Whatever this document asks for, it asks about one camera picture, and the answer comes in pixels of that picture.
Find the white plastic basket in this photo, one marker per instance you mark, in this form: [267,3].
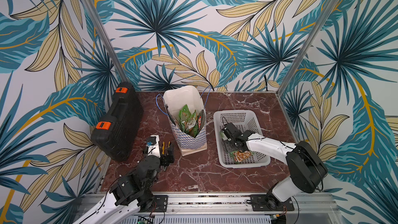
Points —
[243,120]

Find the black tool case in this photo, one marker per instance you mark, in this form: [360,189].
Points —
[116,131]

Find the green orange packet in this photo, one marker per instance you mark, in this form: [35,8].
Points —
[193,131]

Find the left metal corner post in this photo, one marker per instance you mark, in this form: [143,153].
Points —
[97,23]

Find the dark green red packet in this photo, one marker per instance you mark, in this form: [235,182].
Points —
[173,121]

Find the green packet with barcode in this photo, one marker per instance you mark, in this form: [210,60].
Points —
[185,126]

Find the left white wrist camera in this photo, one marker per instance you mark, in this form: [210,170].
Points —
[153,144]

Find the blue checkered paper bag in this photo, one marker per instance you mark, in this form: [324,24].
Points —
[176,99]

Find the aluminium rail frame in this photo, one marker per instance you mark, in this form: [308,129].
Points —
[228,208]

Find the yellow black pliers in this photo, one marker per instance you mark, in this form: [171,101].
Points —
[165,148]

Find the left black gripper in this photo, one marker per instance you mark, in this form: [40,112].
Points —
[167,161]

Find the metal corner post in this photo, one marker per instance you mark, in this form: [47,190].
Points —
[329,7]
[97,23]

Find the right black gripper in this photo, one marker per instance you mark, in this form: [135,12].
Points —
[230,138]

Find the green yellow snack packet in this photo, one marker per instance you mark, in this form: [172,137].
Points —
[185,113]

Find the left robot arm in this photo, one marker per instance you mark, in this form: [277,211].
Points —
[131,193]

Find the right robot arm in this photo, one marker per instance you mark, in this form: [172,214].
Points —
[306,169]

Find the dark packet with label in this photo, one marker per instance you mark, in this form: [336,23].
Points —
[201,120]

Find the right metal corner post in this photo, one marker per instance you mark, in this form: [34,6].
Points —
[329,7]

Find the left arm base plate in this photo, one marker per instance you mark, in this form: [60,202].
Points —
[158,204]

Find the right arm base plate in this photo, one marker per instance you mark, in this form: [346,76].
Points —
[264,203]

